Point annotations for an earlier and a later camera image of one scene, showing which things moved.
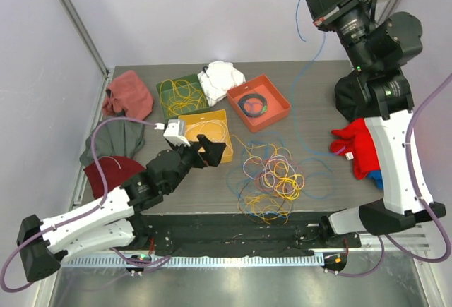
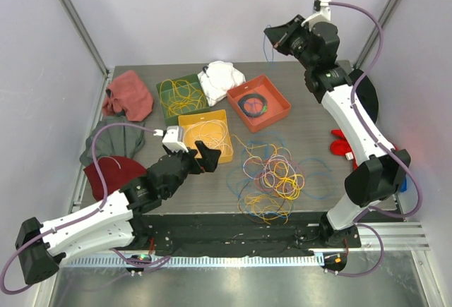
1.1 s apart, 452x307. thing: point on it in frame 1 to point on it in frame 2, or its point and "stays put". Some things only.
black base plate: x=230 y=235 stays put
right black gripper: x=325 y=5 to x=280 y=36
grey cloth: x=120 y=137 stays put
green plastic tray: x=182 y=96 stays put
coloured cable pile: x=304 y=70 to x=234 y=160
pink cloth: x=128 y=93 stays put
